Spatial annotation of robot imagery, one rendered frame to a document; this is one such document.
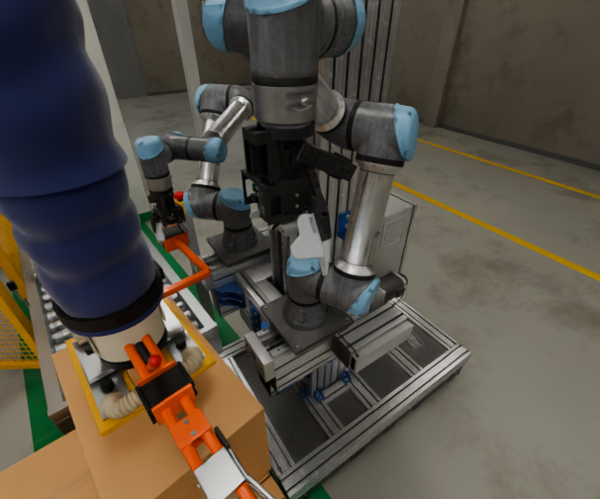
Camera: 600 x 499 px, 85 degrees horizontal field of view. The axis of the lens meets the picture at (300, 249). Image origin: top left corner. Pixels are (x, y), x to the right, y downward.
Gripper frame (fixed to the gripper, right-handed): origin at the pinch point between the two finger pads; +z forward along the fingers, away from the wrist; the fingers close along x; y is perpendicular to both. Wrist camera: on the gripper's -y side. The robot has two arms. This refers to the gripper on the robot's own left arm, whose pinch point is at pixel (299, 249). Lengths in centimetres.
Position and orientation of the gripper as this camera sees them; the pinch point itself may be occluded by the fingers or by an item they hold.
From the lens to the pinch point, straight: 52.1
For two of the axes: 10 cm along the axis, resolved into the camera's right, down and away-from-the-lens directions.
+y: -8.3, 3.2, -4.5
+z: 0.0, 8.1, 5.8
